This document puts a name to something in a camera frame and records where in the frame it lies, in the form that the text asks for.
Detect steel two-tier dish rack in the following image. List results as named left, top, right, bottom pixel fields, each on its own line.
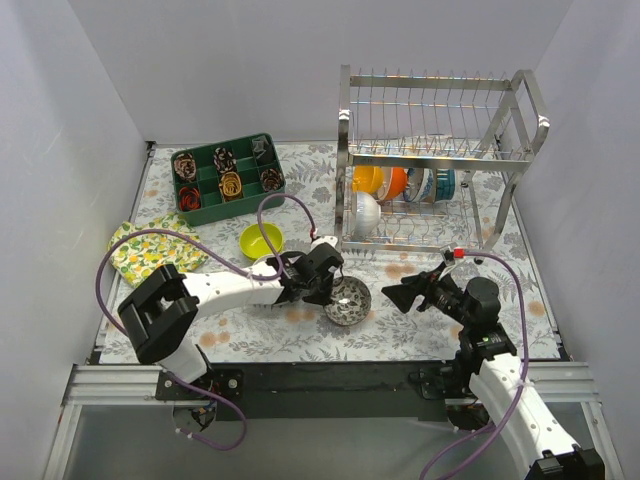
left=335, top=65, right=551, bottom=252

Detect teal bowl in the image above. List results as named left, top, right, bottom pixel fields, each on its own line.
left=435, top=169, right=456, bottom=202

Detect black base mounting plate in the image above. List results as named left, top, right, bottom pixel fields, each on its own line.
left=200, top=361, right=489, bottom=429

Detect white ribbed bowl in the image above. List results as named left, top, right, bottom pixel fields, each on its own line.
left=351, top=191, right=381, bottom=239

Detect light blue white bowl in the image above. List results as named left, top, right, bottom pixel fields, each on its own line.
left=253, top=255, right=278, bottom=269

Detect yellow black rolled tie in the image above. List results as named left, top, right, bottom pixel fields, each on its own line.
left=219, top=171, right=243, bottom=202

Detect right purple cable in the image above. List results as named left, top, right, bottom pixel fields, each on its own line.
left=419, top=251, right=530, bottom=480

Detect lime green bowl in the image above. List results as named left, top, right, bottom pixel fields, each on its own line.
left=241, top=243, right=274, bottom=262
left=239, top=222, right=284, bottom=252

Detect lemon print cloth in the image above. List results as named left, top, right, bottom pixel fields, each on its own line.
left=107, top=213, right=207, bottom=287

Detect dark floral pink bowl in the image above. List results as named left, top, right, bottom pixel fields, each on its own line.
left=323, top=276, right=372, bottom=327

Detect red black rolled tie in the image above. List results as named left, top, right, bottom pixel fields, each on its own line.
left=178, top=186, right=201, bottom=212

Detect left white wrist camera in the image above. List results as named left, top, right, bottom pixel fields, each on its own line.
left=309, top=235, right=338, bottom=257

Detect dark floral rolled tie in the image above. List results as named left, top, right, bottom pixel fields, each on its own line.
left=213, top=147, right=237, bottom=175

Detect yellow orange bowl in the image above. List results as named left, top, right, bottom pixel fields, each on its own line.
left=352, top=165, right=384, bottom=195

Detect green compartment tray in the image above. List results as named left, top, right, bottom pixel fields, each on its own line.
left=170, top=133, right=286, bottom=226

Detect pink brown rolled tie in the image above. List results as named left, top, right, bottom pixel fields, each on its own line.
left=173, top=153, right=197, bottom=182

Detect blue floral white bowl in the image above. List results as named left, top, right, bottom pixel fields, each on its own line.
left=403, top=168, right=434, bottom=203

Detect dark grey rolled tie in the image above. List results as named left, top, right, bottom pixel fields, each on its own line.
left=251, top=134, right=274, bottom=165

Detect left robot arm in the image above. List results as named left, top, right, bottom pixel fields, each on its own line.
left=118, top=236, right=344, bottom=400

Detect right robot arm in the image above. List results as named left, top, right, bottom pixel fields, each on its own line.
left=382, top=266, right=606, bottom=479

